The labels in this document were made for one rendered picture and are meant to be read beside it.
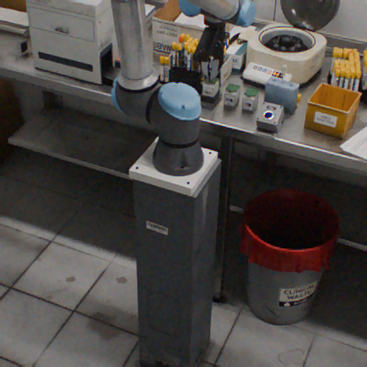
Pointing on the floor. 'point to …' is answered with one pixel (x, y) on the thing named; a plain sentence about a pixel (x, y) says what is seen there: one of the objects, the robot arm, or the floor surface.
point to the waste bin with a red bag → (260, 216)
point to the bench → (355, 232)
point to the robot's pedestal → (175, 270)
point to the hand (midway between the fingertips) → (209, 78)
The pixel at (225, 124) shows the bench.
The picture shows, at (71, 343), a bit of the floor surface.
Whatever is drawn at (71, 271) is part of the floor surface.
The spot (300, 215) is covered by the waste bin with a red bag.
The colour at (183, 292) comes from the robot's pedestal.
